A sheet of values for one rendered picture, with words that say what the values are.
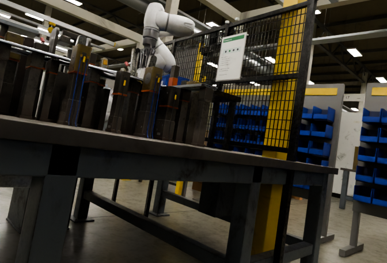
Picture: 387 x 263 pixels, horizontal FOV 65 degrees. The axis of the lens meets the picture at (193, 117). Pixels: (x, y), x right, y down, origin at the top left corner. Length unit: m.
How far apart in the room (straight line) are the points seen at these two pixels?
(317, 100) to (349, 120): 4.67
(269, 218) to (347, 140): 6.27
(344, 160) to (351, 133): 0.64
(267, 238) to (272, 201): 0.19
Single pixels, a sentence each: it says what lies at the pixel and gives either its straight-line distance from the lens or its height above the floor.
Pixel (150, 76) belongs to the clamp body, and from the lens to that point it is 1.51.
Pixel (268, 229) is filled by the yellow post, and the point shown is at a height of 0.32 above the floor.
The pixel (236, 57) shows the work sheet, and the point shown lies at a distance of 2.00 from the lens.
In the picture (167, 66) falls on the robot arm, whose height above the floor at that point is 1.24.
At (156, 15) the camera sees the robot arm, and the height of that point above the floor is 1.37.
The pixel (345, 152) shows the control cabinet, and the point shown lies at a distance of 7.88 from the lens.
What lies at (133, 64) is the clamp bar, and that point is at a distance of 1.89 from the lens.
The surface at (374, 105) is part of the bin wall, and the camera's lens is 3.14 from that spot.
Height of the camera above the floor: 0.71
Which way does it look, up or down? 5 degrees up
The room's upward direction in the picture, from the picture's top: 9 degrees clockwise
